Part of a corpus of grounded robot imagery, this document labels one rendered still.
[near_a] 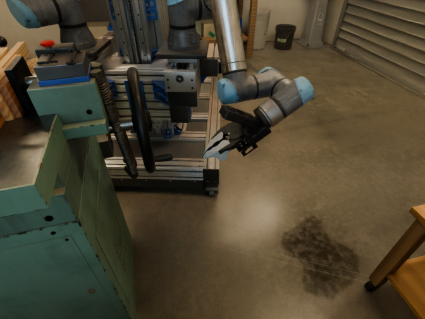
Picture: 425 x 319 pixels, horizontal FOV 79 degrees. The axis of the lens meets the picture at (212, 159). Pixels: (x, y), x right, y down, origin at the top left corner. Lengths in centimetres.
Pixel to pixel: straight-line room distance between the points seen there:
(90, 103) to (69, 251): 36
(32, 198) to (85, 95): 25
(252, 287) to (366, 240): 67
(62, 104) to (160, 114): 81
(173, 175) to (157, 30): 76
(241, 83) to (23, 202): 58
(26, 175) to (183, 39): 91
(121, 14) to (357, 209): 161
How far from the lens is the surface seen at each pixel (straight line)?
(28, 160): 56
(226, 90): 77
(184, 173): 147
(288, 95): 77
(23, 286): 89
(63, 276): 86
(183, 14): 124
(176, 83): 118
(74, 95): 66
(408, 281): 135
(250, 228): 148
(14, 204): 54
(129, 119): 74
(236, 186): 167
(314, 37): 440
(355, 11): 421
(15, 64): 72
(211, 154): 75
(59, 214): 66
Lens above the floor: 120
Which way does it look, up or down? 40 degrees down
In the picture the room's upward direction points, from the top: straight up
